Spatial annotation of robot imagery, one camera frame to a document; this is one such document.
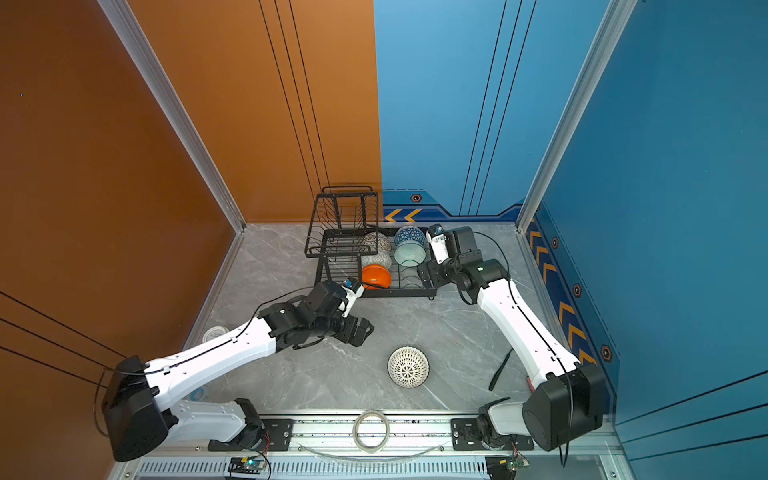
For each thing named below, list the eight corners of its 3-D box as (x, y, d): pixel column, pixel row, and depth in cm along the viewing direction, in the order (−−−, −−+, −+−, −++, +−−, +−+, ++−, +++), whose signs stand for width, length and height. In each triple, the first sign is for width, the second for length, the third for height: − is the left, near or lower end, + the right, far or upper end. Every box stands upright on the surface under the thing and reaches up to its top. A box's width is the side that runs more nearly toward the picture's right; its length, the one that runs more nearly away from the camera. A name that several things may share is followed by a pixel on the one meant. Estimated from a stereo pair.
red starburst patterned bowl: (387, 388, 82) (387, 383, 78) (388, 352, 88) (387, 346, 85) (429, 388, 82) (430, 383, 78) (426, 352, 88) (427, 346, 85)
